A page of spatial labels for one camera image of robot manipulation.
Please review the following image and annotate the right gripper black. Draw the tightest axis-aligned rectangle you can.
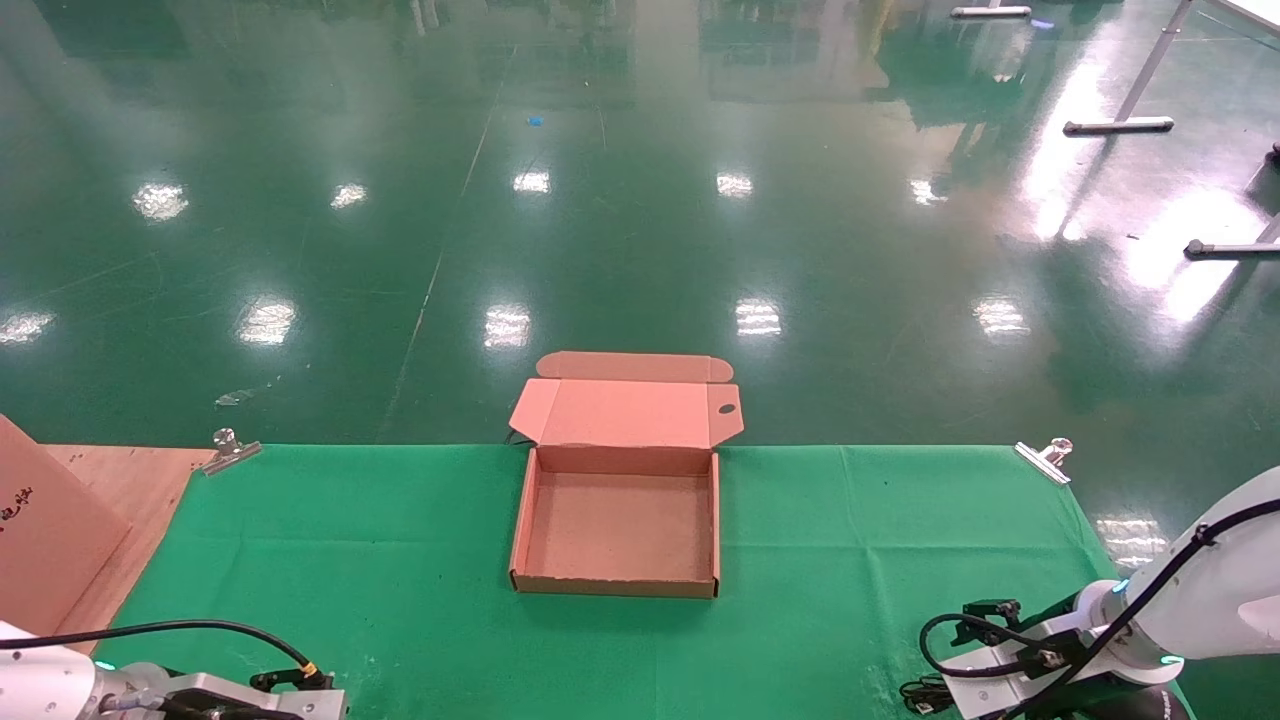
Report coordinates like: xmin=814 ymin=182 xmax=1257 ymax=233
xmin=1000 ymin=680 xmax=1191 ymax=720

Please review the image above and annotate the flat open cardboard box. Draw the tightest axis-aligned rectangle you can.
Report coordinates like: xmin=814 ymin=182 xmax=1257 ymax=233
xmin=508 ymin=350 xmax=746 ymax=601

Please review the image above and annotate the tall printed cardboard box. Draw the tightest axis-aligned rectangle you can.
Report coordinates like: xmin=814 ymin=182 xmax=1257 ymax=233
xmin=0 ymin=415 xmax=133 ymax=641

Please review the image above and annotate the metal binder clip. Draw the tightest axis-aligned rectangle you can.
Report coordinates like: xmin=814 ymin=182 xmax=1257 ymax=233
xmin=1014 ymin=437 xmax=1075 ymax=487
xmin=198 ymin=428 xmax=263 ymax=477

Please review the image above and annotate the green table cloth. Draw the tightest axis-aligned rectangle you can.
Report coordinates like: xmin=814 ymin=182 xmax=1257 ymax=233
xmin=95 ymin=443 xmax=1196 ymax=720

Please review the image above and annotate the clear floor scrap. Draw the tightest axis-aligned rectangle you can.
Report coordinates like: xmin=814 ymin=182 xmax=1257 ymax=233
xmin=214 ymin=378 xmax=283 ymax=408

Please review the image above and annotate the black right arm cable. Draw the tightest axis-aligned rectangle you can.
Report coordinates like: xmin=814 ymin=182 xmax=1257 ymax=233
xmin=918 ymin=498 xmax=1280 ymax=720

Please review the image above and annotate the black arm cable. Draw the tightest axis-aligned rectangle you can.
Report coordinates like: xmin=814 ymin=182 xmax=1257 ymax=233
xmin=0 ymin=618 xmax=336 ymax=693
xmin=918 ymin=498 xmax=1280 ymax=720

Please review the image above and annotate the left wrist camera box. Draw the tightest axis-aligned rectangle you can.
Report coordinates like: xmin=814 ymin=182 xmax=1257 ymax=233
xmin=165 ymin=672 xmax=349 ymax=720

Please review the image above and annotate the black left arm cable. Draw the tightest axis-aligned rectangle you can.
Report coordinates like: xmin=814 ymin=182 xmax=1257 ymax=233
xmin=0 ymin=618 xmax=336 ymax=693

